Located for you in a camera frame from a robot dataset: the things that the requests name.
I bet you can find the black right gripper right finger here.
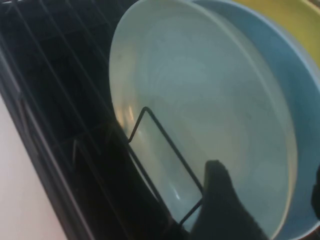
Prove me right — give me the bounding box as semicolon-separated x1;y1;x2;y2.
310;164;320;222

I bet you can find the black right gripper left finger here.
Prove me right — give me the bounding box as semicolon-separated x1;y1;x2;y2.
191;159;271;240

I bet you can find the mint green plate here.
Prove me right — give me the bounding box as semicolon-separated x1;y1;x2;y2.
108;0;298;240

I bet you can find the light blue plate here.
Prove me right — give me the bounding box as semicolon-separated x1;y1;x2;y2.
192;0;320;238

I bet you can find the yellow plate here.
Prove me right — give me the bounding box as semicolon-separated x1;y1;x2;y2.
234;0;320;61

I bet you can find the black plastic drip tray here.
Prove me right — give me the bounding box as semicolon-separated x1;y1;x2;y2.
0;0;201;240

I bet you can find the black wire dish rack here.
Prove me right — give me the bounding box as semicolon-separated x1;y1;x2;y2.
0;0;205;240

